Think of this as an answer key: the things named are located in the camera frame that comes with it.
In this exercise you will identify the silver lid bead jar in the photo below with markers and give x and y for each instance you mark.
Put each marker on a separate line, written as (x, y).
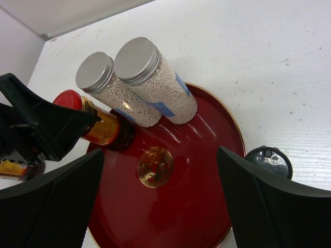
(96, 77)
(141, 66)

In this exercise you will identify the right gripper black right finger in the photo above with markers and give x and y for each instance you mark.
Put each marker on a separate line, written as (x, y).
(267, 210)

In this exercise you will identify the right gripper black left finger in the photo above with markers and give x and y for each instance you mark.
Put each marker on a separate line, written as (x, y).
(52, 210)

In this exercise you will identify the red lid sauce jar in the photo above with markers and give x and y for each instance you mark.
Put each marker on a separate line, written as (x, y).
(21, 172)
(108, 130)

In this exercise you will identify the black cap white salt bottle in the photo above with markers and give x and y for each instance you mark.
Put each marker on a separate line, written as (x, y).
(272, 160)

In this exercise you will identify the round red lacquer tray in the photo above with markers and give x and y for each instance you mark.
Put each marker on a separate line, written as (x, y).
(164, 190)

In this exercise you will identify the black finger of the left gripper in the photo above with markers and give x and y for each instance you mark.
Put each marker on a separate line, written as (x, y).
(35, 130)

